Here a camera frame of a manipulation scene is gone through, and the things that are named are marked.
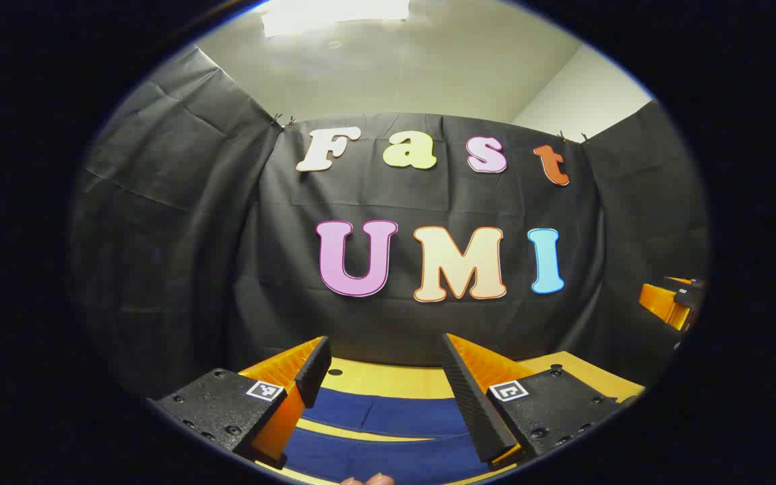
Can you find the ceiling light panel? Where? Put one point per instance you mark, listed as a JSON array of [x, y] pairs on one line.
[[334, 15]]

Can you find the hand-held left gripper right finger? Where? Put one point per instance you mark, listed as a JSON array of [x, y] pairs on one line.
[[469, 397]]

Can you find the blue jeans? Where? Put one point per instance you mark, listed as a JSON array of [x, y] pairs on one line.
[[388, 417]]

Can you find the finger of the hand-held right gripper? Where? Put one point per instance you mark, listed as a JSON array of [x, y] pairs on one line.
[[661, 303]]

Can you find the black backdrop cloth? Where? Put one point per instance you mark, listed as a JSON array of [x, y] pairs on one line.
[[226, 236]]

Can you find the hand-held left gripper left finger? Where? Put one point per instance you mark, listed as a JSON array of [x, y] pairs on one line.
[[314, 367]]

